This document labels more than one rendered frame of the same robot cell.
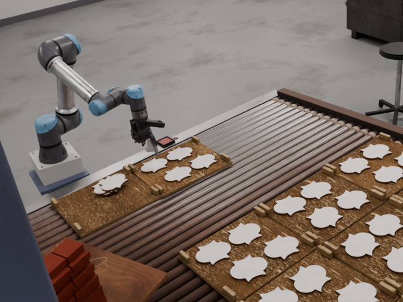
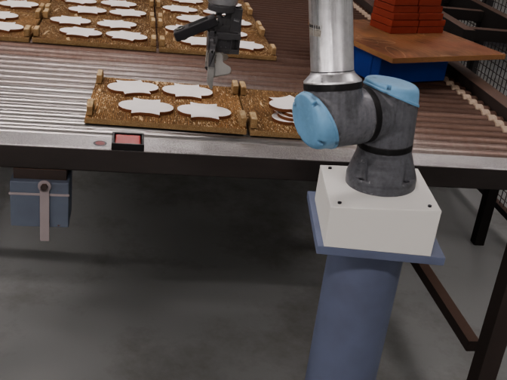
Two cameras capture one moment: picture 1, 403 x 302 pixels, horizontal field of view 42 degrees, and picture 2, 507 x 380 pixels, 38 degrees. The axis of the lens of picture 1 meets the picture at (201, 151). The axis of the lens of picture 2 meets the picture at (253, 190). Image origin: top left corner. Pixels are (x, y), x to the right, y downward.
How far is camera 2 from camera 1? 4.19 m
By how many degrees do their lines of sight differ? 122
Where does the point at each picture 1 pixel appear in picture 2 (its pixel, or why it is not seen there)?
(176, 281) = (292, 55)
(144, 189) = (251, 99)
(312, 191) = (86, 32)
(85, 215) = not seen: hidden behind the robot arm
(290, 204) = (125, 35)
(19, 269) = not seen: outside the picture
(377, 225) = (93, 10)
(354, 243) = (130, 13)
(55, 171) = not seen: hidden behind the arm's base
